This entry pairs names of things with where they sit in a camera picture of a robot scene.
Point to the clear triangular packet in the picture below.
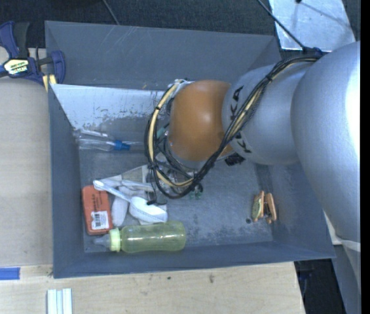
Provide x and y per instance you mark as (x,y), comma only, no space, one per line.
(135,174)

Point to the white cloth bundle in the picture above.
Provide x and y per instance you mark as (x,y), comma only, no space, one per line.
(148,211)

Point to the grey metal bin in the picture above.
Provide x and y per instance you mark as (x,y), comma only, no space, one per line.
(224,208)

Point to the yellow-green baby bottle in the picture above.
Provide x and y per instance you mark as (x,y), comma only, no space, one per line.
(153,237)

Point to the white plastic spoon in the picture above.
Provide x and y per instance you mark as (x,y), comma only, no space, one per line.
(107,188)

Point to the clear plastic bottle blue cap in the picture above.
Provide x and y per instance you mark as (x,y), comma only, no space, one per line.
(96,141)

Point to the orange packet with barcode label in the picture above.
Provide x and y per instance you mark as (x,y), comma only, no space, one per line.
(93,204)

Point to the brown toy sandwich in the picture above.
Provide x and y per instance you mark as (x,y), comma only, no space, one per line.
(265,207)

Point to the pale wood board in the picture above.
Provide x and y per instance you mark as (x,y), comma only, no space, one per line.
(17,175)

